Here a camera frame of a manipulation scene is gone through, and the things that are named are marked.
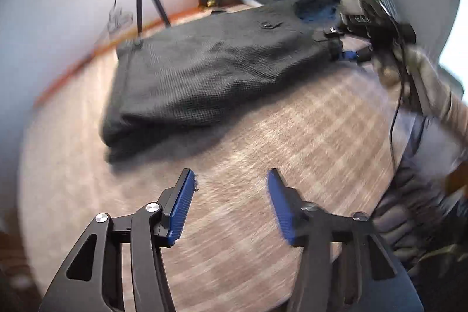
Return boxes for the blue cloth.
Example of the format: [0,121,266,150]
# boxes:
[295,0,342,23]

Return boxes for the dark grey pants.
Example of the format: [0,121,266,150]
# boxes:
[101,0,346,163]

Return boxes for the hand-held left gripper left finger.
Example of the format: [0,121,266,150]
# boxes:
[38,168,199,312]

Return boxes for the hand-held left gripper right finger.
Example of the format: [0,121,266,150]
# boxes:
[268,169,425,312]

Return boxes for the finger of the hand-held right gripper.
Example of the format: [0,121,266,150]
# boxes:
[314,25,345,43]
[330,41,374,65]

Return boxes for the person's right forearm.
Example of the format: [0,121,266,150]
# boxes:
[373,43,467,146]

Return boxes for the black cable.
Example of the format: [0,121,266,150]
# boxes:
[378,1,412,170]

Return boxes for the black tripod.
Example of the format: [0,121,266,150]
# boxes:
[132,0,172,46]

